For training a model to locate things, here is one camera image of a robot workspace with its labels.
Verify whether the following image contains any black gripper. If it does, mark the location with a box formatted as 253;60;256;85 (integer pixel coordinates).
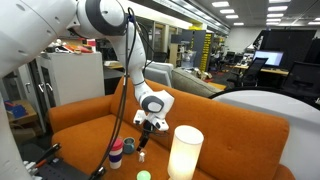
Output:
137;119;155;153

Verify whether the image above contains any green round lid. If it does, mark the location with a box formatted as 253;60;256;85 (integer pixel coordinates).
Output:
136;170;152;180

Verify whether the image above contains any white cup with pink lid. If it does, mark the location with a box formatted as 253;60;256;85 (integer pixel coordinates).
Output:
108;138;124;170

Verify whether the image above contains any orange fabric couch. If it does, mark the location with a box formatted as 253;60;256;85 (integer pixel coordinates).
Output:
48;77;296;180

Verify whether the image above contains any white glowing table lamp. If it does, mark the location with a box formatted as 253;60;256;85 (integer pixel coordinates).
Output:
167;124;205;180

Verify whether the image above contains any white grey chair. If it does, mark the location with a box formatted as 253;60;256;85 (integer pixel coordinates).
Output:
143;67;173;88
145;60;175;80

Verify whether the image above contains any grey fabric sofa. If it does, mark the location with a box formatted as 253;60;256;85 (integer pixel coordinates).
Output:
171;67;223;98

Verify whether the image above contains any white metal cabinet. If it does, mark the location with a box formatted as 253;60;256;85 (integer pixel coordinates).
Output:
35;51;106;109

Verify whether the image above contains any black tool with orange tip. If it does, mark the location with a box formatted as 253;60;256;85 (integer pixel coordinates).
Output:
32;142;63;168

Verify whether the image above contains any yellow storage rack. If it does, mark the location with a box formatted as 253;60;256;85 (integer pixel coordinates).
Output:
199;32;213;72

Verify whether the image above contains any wooden side table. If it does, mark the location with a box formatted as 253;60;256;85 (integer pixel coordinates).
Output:
3;99;40;128

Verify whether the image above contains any black mesh office chair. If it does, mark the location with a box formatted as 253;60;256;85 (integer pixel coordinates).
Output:
281;60;320;98
228;57;269;88

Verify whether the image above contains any blue plastic object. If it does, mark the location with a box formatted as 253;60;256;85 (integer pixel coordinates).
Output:
4;101;30;119

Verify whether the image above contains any white round table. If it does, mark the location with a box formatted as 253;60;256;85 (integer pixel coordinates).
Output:
209;85;320;180

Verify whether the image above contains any wooden office desk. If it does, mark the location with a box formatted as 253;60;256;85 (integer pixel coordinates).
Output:
233;64;290;76

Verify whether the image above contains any lit computer monitor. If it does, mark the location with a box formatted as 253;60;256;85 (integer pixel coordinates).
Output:
253;49;285;67

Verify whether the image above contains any black partition panel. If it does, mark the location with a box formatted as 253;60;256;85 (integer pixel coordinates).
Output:
254;29;318;71

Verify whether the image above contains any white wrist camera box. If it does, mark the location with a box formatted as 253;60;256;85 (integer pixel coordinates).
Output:
133;109;147;125

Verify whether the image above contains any black clamp handle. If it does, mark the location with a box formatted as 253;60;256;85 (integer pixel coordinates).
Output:
89;166;108;180

